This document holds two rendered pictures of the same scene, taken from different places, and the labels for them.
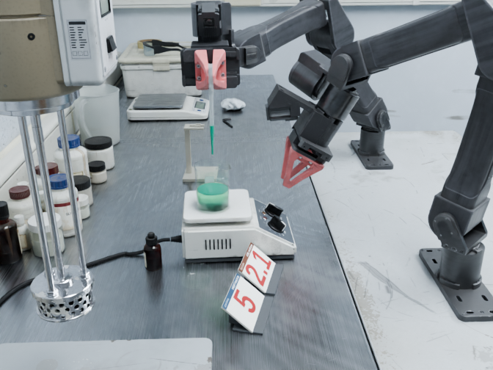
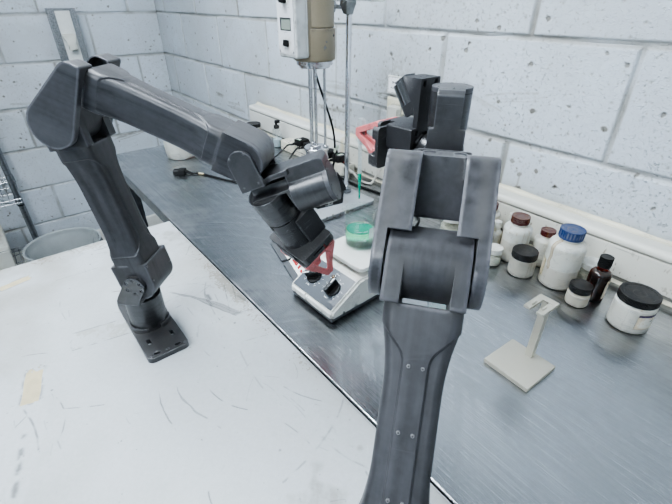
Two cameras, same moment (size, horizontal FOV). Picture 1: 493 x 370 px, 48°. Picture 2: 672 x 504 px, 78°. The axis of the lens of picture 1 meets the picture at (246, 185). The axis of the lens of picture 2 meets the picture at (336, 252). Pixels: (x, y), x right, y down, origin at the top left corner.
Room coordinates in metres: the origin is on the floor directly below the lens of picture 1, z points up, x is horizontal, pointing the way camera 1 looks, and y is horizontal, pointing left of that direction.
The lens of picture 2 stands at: (1.45, -0.42, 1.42)
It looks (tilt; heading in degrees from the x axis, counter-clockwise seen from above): 32 degrees down; 143
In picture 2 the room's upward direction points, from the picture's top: straight up
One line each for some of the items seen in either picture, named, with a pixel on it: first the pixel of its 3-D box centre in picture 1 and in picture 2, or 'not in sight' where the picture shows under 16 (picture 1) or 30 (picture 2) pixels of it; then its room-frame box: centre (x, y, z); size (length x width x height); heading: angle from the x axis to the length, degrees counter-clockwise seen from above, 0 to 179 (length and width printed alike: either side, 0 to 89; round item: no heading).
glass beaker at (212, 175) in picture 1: (213, 187); (358, 226); (0.88, 0.06, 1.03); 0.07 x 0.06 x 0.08; 56
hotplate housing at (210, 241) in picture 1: (232, 225); (352, 271); (0.90, 0.03, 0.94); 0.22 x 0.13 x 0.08; 94
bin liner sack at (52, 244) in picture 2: not in sight; (77, 278); (-0.70, -0.44, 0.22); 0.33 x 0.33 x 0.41
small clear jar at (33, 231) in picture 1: (46, 235); (451, 225); (0.89, 0.36, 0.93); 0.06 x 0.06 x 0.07
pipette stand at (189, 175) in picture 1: (199, 150); (527, 336); (1.24, 0.11, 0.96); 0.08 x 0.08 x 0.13; 89
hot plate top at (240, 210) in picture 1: (217, 205); (361, 248); (0.90, 0.05, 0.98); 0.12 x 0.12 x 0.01; 4
